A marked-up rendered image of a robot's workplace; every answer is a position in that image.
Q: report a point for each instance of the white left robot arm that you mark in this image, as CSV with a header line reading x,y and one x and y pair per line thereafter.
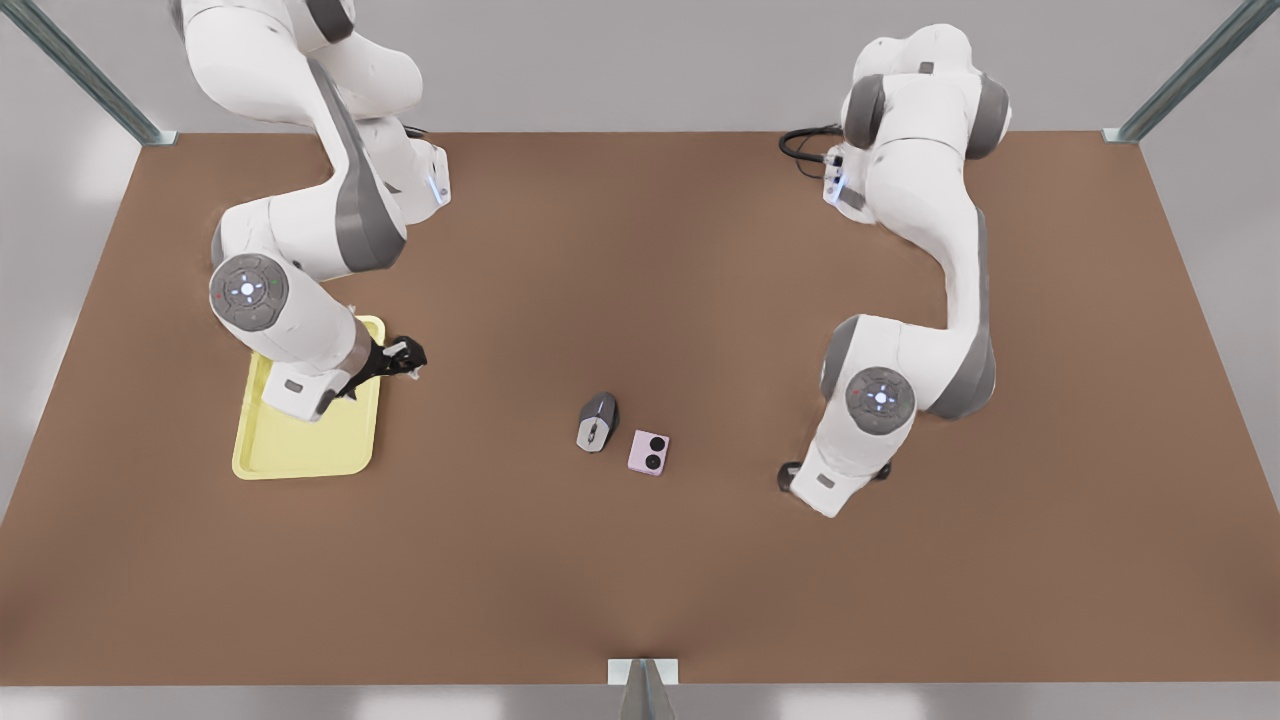
x,y
930,180

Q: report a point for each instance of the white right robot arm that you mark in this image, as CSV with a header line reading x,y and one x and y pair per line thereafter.
x,y
320,215

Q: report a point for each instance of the yellow plastic tray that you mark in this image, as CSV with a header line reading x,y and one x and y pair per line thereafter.
x,y
300,440

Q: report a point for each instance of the pink flip phone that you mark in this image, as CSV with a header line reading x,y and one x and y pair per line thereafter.
x,y
649,453

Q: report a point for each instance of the grey computer mouse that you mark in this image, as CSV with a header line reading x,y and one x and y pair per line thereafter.
x,y
597,421

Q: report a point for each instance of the silver frame post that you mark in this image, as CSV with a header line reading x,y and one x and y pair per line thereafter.
x,y
90,75
1190,75
643,688

